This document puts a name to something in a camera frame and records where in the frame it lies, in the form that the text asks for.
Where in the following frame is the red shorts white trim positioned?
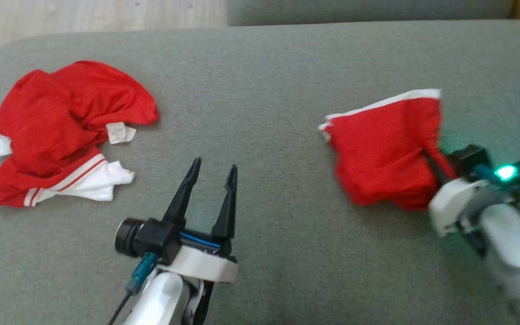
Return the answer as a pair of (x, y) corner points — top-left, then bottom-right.
(318, 89), (459, 212)

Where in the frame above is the grey sofa seat cushion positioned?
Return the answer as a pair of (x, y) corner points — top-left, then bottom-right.
(227, 0), (515, 27)

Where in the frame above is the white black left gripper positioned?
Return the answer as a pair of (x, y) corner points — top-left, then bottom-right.
(158, 157), (239, 325)

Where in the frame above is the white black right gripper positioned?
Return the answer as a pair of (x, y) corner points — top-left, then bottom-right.
(422, 148), (520, 258)

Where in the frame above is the red white basketball jersey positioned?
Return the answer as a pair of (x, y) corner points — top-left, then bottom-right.
(0, 60), (160, 208)

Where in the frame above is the black cable teal plug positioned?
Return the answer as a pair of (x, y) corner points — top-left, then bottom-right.
(107, 252), (158, 325)
(474, 164), (497, 182)

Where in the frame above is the wide grey sofa seat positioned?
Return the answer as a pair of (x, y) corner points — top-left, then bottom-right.
(0, 20), (520, 325)

